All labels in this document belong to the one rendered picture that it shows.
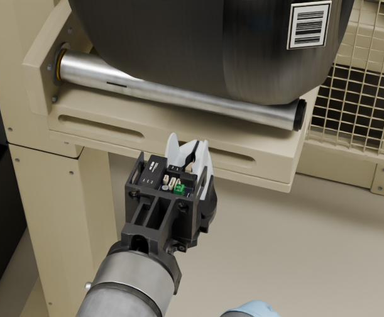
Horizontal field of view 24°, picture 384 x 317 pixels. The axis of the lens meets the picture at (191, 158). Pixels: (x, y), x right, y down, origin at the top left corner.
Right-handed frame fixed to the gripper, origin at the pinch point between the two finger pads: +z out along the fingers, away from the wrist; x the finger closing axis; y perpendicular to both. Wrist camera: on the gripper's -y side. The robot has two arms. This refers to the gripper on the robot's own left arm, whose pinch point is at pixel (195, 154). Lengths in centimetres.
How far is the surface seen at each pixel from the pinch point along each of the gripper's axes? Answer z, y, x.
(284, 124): 17.7, -8.2, -7.4
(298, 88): 9.2, 5.0, -9.5
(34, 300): 41, -95, 46
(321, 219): 81, -91, -12
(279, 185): 16.8, -18.7, -8.0
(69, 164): 29, -37, 29
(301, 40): 3.3, 15.8, -9.7
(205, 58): 3.3, 11.1, 0.2
